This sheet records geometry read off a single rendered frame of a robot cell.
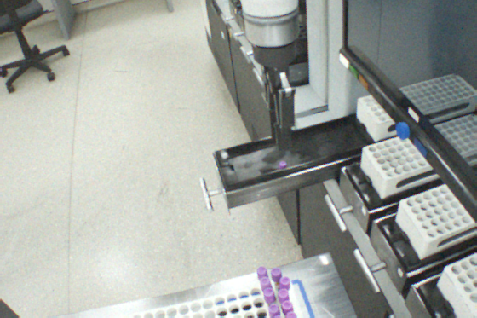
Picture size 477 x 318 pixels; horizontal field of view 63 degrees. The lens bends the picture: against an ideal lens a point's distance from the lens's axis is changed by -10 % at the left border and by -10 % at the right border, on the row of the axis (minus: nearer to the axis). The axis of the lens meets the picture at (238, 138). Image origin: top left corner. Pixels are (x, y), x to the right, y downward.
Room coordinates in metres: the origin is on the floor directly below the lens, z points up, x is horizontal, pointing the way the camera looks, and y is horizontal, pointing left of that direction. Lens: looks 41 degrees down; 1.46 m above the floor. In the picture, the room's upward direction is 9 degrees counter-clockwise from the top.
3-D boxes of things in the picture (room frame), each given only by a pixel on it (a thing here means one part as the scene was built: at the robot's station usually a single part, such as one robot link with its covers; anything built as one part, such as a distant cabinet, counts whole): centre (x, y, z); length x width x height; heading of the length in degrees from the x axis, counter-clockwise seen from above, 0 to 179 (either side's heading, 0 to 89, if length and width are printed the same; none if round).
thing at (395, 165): (0.57, -0.40, 0.83); 0.30 x 0.10 x 0.06; 99
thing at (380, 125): (0.73, -0.44, 0.83); 0.30 x 0.10 x 0.06; 99
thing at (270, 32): (0.64, -0.08, 1.15); 0.09 x 0.09 x 0.06
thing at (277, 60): (0.64, -0.08, 1.07); 0.08 x 0.07 x 0.09; 9
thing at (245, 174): (0.71, -0.26, 0.78); 0.73 x 0.14 x 0.09; 99
